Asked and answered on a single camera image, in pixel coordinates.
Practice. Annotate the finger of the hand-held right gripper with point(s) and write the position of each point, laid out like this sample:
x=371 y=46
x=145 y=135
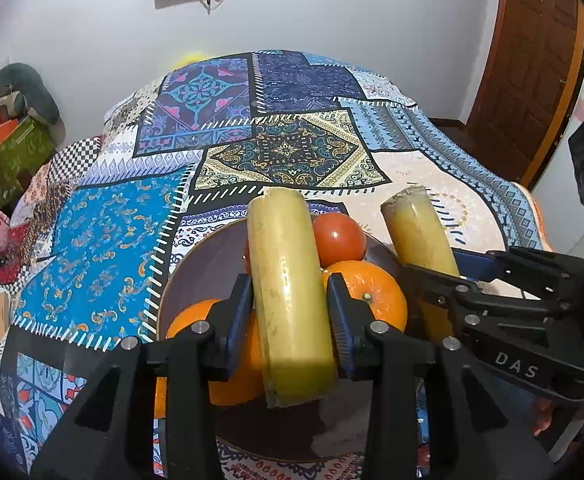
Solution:
x=471 y=264
x=446 y=292

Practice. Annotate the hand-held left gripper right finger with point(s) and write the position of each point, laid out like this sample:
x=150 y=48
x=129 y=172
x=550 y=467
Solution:
x=339 y=320

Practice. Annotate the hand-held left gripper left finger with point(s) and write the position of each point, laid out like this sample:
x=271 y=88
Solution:
x=239 y=320

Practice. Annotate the large orange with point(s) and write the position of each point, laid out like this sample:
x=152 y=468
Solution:
x=247 y=385
x=371 y=290

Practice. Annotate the purple plate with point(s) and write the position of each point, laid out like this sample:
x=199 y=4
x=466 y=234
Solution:
x=197 y=270

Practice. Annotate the red tomato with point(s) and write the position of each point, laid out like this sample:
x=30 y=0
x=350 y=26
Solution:
x=339 y=240

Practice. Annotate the patchwork blanket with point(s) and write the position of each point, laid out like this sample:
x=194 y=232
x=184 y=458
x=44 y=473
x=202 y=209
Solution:
x=97 y=240

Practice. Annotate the brown wooden door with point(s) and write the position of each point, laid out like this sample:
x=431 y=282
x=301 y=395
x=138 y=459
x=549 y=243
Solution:
x=526 y=60

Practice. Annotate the checkered cloth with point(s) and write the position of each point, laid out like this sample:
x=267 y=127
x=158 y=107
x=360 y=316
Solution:
x=77 y=155

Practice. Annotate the yellow round object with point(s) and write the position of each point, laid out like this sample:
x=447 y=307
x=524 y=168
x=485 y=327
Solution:
x=192 y=59

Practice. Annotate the green storage box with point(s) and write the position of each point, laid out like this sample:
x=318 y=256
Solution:
x=17 y=160

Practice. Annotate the orange box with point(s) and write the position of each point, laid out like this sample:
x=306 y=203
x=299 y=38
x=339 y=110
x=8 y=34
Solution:
x=2 y=130

